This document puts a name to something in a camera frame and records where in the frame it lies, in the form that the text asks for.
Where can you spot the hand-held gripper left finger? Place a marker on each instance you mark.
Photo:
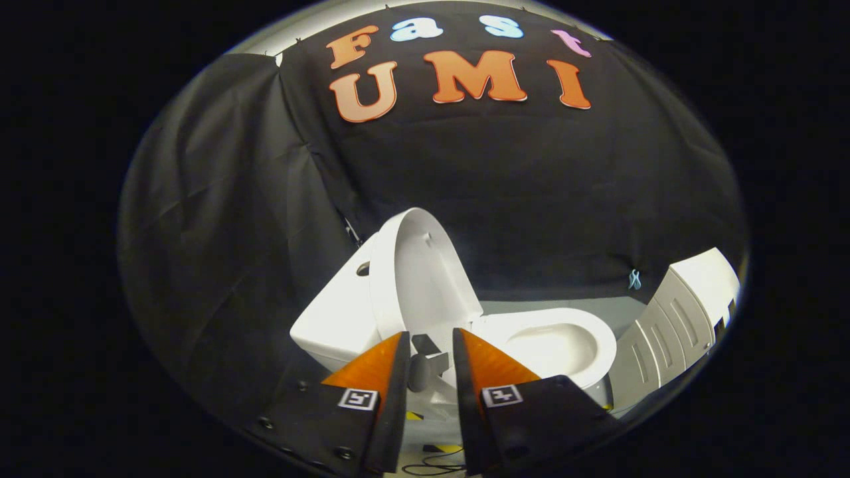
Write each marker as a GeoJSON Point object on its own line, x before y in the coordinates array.
{"type": "Point", "coordinates": [392, 411]}

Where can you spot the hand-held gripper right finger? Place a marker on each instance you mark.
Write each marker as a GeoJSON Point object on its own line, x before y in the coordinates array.
{"type": "Point", "coordinates": [468, 411]}

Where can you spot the white toilet lid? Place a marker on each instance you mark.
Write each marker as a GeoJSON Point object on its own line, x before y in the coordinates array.
{"type": "Point", "coordinates": [425, 279]}

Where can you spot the white toilet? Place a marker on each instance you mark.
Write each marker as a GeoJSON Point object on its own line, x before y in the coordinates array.
{"type": "Point", "coordinates": [332, 325]}

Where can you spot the yellow black floor tape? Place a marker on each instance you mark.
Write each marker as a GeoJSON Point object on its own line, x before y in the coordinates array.
{"type": "Point", "coordinates": [448, 449]}

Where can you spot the small blue clip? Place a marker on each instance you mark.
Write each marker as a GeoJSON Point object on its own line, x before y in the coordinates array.
{"type": "Point", "coordinates": [634, 279]}

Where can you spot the black backdrop cloth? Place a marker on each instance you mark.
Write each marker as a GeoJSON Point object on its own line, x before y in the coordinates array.
{"type": "Point", "coordinates": [498, 199]}

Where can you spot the white ribbed panel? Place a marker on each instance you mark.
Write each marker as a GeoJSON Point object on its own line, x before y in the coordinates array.
{"type": "Point", "coordinates": [671, 325]}

